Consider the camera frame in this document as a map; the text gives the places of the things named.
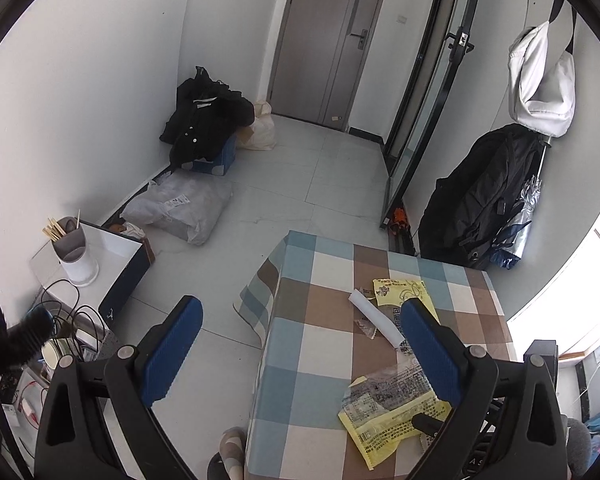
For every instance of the yellow bag with dense print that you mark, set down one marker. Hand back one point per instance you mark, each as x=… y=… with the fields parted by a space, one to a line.
x=380 y=425

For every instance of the small white bag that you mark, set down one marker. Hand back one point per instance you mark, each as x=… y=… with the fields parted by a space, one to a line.
x=132 y=230

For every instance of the silver folded umbrella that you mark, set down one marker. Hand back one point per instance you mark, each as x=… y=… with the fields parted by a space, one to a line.
x=520 y=220

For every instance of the brown flat item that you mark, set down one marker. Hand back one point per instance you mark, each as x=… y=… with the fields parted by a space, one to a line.
x=147 y=251

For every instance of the orange and black tool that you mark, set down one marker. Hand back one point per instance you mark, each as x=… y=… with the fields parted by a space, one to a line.
x=397 y=217

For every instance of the white electronic device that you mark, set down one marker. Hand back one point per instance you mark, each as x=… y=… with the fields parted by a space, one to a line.
x=10 y=385

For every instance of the small clear wrapper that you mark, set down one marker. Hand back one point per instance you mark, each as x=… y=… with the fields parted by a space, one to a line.
x=367 y=330

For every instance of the grey entrance door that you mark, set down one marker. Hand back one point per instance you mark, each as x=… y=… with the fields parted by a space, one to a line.
x=330 y=40

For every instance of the beige tote bag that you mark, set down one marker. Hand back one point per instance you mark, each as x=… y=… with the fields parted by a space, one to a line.
x=264 y=127

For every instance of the white utensil holder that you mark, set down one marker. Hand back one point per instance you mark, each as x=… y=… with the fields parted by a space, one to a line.
x=75 y=255

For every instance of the yellow bag with line drawing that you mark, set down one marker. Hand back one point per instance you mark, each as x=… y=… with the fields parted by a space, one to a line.
x=395 y=290

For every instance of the black furry microphone cover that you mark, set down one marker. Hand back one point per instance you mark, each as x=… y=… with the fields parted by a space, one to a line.
x=20 y=340

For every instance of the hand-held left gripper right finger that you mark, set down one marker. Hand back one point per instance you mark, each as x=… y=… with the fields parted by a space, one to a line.
x=430 y=350

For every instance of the brown cardboard box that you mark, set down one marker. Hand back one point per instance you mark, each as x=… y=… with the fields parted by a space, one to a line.
x=245 y=133

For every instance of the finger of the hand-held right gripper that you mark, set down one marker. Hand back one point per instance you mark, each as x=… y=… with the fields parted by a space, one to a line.
x=427 y=422

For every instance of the white and navy open box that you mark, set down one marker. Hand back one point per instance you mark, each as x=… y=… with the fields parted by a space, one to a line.
x=120 y=265

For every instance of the white cup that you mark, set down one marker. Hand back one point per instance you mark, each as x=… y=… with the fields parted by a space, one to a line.
x=55 y=352

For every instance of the checkered tablecloth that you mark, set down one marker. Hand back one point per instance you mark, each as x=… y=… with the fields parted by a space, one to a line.
x=305 y=350

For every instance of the black jacket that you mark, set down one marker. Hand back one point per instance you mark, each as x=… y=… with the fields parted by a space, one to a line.
x=200 y=120

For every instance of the beige striped slipper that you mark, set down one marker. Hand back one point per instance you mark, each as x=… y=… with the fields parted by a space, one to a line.
x=232 y=452

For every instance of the black framed glass door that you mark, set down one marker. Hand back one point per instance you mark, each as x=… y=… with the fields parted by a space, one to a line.
x=430 y=85

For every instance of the grey plastic parcel bag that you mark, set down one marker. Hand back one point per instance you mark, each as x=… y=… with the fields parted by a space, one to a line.
x=180 y=205

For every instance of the black backpack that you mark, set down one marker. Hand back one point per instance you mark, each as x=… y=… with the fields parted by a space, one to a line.
x=485 y=195

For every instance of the white hanging bag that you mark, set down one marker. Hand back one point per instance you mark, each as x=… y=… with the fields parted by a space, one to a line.
x=540 y=85

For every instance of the grey furry object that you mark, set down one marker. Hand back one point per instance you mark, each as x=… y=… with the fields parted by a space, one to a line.
x=577 y=447

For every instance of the blue box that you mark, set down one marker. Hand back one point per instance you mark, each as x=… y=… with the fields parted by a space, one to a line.
x=220 y=157

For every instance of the bundle of wooden chopsticks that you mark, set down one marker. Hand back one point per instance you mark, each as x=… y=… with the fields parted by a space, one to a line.
x=55 y=230

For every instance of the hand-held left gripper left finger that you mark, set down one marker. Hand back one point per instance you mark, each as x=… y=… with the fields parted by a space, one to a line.
x=172 y=345

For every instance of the white long wrapper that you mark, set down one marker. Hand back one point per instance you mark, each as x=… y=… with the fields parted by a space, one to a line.
x=375 y=317

